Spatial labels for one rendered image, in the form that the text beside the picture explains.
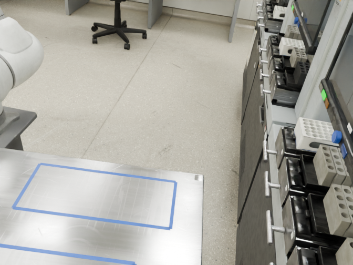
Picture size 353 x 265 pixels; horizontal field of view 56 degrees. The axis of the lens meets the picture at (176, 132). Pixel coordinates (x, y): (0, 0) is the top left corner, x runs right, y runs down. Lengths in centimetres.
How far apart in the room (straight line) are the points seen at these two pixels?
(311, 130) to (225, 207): 96
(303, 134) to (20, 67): 92
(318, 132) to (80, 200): 70
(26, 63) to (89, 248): 73
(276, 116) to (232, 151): 99
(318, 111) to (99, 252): 78
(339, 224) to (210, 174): 134
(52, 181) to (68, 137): 146
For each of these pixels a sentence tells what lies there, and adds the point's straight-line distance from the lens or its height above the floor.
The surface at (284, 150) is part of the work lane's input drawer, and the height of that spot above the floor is 80.
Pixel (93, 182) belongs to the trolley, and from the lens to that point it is 82.
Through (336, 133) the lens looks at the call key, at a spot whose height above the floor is 99.
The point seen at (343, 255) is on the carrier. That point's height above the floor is 85.
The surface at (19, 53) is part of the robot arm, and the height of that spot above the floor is 90.
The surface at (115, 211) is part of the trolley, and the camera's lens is 76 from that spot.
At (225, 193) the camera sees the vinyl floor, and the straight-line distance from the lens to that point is 197.
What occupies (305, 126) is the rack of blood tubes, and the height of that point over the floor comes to 86.
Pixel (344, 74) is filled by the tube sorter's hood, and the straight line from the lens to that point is 95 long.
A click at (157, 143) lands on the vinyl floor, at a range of 222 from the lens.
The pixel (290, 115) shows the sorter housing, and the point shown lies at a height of 73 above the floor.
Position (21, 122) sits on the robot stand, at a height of 70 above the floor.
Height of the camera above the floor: 141
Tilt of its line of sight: 37 degrees down
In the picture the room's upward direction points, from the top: 7 degrees clockwise
